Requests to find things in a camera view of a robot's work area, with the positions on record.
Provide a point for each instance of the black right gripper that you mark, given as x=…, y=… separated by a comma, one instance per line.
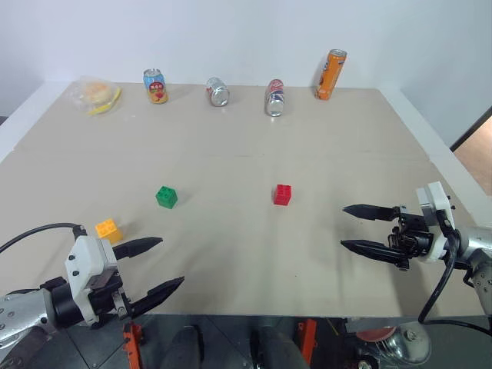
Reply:
x=415, y=238

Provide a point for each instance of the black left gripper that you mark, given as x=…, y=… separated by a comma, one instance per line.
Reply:
x=105, y=296

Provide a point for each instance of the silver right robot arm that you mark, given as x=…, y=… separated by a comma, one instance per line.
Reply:
x=478, y=246

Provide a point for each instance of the yellow toy brick block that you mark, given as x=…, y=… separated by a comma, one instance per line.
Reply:
x=107, y=230

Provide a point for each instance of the orange metal clamp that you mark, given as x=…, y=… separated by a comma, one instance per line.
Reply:
x=307, y=340
x=132, y=344

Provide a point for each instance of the green toy brick block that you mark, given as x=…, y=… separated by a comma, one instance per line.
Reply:
x=166, y=197

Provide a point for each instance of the beige table cover sheet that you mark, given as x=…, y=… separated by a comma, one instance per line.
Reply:
x=238, y=261
x=230, y=130

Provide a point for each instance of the red toy brick block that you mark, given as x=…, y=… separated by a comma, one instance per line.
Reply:
x=282, y=195

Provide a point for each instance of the red round disc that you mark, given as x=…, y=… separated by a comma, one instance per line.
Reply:
x=374, y=333

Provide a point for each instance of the shiny silver round dome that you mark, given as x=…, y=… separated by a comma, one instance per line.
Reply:
x=407, y=346

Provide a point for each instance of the brown wooden door panel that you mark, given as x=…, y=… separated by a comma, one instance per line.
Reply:
x=476, y=150

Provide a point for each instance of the tall orange soda can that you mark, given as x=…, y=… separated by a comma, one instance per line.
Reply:
x=330, y=75

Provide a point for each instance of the red blue cola can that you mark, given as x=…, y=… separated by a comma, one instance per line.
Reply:
x=274, y=98

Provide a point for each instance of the blue yellow fruit drink can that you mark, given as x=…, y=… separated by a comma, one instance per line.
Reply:
x=156, y=87

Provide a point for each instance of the burger in clear plastic bag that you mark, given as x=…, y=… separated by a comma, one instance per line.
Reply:
x=96, y=94

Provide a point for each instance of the silver red soda can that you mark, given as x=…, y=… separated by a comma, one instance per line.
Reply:
x=217, y=91

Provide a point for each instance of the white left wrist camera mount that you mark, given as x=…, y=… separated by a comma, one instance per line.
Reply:
x=86, y=253

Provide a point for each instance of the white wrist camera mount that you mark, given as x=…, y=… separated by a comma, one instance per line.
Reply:
x=86, y=253
x=438, y=200

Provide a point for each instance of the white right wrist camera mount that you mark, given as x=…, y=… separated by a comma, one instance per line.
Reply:
x=438, y=200

